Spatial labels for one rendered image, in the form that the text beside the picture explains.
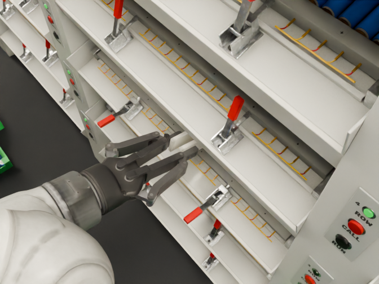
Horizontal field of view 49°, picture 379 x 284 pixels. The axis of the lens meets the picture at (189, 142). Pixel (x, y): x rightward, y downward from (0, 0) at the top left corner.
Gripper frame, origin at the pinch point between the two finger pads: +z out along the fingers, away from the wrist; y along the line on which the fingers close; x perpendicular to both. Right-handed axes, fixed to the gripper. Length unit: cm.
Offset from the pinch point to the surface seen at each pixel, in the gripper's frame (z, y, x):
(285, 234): 3.2, -22.0, 3.6
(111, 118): -4.6, 17.1, 6.7
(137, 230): 5, 14, 58
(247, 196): 3.3, -13.1, 3.6
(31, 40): 4, 72, 27
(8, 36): 8, 102, 46
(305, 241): -5.3, -26.5, -10.2
